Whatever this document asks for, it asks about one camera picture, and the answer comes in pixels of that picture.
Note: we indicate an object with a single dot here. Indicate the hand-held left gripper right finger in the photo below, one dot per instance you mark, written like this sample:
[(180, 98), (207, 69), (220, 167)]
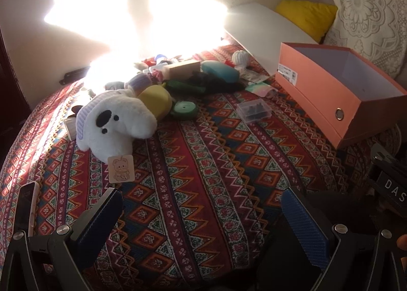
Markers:
[(302, 230)]

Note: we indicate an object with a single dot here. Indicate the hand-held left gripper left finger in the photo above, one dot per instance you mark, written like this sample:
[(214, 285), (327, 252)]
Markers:
[(98, 221)]

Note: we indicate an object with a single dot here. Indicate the orange cardboard box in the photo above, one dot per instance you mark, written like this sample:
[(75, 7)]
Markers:
[(311, 100)]

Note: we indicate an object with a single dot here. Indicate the green tape roll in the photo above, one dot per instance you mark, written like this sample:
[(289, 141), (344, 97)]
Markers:
[(183, 110)]

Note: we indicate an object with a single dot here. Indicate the purple plush flower pot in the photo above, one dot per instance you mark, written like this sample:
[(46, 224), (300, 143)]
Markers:
[(140, 83)]

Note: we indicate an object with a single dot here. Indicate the pastel striped cup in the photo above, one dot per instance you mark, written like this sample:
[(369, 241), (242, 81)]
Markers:
[(259, 90)]

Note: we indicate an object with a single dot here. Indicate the black cloth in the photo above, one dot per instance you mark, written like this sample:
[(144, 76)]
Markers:
[(219, 86)]

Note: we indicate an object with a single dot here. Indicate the desktop with patterned red cloth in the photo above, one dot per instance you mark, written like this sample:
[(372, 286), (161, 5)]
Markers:
[(206, 167)]

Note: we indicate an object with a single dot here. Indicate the beige paper hang tag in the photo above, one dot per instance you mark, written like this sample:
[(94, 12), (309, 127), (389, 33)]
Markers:
[(120, 168)]

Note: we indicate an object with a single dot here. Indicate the white plush dog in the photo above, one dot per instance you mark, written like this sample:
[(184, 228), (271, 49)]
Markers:
[(127, 125)]

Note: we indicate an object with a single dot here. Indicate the clear plastic box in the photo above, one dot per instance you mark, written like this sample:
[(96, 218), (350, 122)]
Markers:
[(253, 111)]

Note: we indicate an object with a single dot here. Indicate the black bar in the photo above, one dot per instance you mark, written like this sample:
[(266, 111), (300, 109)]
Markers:
[(73, 75)]

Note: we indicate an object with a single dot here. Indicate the green mesh item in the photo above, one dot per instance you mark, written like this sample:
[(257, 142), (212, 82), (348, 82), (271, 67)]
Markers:
[(184, 87)]

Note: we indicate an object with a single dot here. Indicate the small white packet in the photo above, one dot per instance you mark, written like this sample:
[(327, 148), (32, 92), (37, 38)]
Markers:
[(254, 76)]

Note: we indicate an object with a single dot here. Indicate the brown and white carton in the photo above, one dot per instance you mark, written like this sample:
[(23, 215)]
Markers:
[(181, 69)]

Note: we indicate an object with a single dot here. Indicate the blue plastic item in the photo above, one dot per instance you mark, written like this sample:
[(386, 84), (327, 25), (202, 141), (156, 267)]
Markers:
[(160, 57)]

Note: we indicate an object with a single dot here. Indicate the teal case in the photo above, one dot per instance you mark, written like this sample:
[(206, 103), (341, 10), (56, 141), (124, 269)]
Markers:
[(221, 71)]

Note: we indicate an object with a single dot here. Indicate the white lace pillow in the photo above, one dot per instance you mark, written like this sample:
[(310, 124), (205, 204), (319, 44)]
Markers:
[(368, 8)]

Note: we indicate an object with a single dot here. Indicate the white knitted ball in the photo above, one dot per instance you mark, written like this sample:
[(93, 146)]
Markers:
[(240, 58)]

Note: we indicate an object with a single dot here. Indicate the yellow pillow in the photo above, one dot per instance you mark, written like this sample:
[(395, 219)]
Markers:
[(307, 16)]

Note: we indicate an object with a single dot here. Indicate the white box lid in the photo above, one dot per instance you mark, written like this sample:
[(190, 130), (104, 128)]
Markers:
[(264, 30)]

